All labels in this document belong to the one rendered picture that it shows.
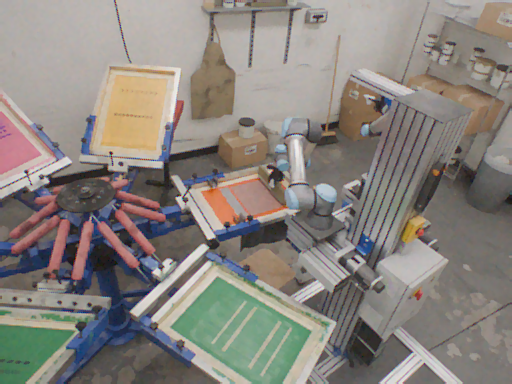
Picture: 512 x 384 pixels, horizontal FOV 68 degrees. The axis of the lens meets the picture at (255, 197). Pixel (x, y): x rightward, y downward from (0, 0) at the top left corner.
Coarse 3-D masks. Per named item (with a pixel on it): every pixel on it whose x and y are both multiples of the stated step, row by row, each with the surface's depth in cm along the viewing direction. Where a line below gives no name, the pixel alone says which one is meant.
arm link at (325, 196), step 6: (318, 186) 203; (324, 186) 204; (330, 186) 206; (318, 192) 200; (324, 192) 200; (330, 192) 201; (318, 198) 200; (324, 198) 199; (330, 198) 199; (318, 204) 201; (324, 204) 201; (330, 204) 202; (318, 210) 205; (324, 210) 204; (330, 210) 205
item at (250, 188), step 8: (232, 184) 287; (240, 184) 288; (248, 184) 289; (256, 184) 289; (264, 184) 290; (208, 192) 277; (216, 192) 278; (232, 192) 280; (240, 192) 280; (248, 192) 281; (256, 192) 282; (264, 192) 283; (208, 200) 270; (216, 200) 271; (224, 200) 272; (240, 200) 273
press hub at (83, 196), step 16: (64, 192) 210; (80, 192) 209; (96, 192) 212; (112, 192) 214; (64, 208) 200; (80, 208) 201; (96, 208) 202; (80, 224) 221; (96, 224) 219; (80, 240) 223; (96, 240) 221; (96, 256) 216; (96, 272) 244; (112, 272) 248; (112, 288) 255; (112, 304) 265; (112, 320) 276; (128, 320) 286; (128, 336) 286
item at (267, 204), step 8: (248, 200) 274; (256, 200) 275; (264, 200) 275; (272, 200) 276; (216, 208) 264; (224, 208) 265; (232, 208) 266; (248, 208) 267; (256, 208) 268; (264, 208) 269; (272, 208) 269; (280, 208) 270; (216, 216) 258; (224, 216) 259; (232, 216) 259; (256, 216) 261
